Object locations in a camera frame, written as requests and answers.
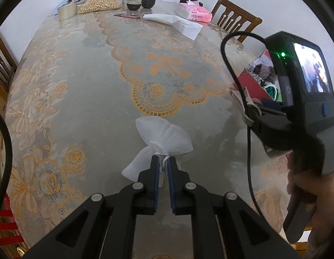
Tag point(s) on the person's right hand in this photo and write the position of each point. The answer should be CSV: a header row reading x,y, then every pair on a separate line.
x,y
302,186

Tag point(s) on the pink tissue pack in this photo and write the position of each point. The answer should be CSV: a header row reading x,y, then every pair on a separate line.
x,y
196,12

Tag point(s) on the green and white sock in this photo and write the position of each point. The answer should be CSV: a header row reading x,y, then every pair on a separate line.
x,y
271,91

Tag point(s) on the red cardboard box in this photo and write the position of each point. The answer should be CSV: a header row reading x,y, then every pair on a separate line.
x,y
248,82

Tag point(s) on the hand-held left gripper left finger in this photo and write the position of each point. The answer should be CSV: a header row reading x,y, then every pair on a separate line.
x,y
155,183

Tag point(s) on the white mesh cloth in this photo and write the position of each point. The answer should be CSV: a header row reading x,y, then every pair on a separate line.
x,y
164,135

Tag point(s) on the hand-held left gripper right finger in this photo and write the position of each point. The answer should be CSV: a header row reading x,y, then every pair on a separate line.
x,y
172,186

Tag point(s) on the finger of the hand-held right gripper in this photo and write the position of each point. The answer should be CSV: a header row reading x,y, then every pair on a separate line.
x,y
269,104
267,117

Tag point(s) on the person's right forearm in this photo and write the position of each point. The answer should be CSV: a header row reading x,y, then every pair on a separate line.
x,y
326,234

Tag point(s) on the clear tape roll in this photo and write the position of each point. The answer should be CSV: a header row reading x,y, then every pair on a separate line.
x,y
67,12

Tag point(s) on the brown wooden chair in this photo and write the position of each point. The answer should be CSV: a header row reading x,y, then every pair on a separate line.
x,y
231,16
2,62

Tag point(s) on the purple knit cloth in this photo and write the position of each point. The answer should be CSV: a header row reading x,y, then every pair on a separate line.
x,y
267,72

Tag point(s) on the red plastic crate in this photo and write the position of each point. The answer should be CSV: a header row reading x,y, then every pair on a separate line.
x,y
6,218

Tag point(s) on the white tissue paper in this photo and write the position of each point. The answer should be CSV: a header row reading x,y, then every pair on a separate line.
x,y
177,23

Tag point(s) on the pink scissors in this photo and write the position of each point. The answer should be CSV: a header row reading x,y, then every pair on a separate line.
x,y
129,16

